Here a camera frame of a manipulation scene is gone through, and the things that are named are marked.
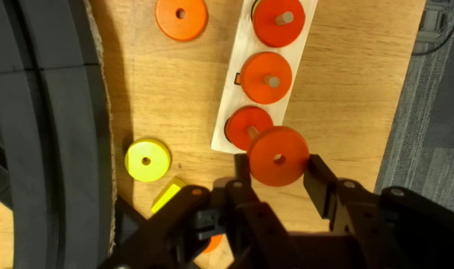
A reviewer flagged orange-red wooden ring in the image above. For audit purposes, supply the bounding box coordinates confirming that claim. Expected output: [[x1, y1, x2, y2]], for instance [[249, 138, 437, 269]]
[[246, 124, 312, 188], [250, 0, 307, 49], [224, 104, 276, 153]]

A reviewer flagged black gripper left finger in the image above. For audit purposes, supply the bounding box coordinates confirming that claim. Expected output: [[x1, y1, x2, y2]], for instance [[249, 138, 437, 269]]
[[98, 152, 294, 269]]

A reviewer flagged white wooden peg platform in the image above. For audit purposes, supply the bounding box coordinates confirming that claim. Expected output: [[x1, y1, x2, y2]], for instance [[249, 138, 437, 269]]
[[209, 0, 321, 155]]

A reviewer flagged black curved track piece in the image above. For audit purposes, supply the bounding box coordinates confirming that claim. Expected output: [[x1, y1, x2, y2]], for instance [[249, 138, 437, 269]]
[[0, 0, 116, 269]]

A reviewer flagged yellow wooden ring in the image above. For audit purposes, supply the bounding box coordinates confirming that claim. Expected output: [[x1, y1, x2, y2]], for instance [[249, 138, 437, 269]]
[[124, 137, 173, 183], [149, 174, 189, 215]]

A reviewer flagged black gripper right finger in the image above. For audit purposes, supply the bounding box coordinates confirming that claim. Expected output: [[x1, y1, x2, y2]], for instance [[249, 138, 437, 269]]
[[301, 153, 454, 269]]

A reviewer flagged orange wooden ring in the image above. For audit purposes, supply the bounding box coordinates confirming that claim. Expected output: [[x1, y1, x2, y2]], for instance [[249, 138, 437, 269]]
[[238, 50, 294, 106], [153, 0, 210, 43], [201, 233, 225, 255]]

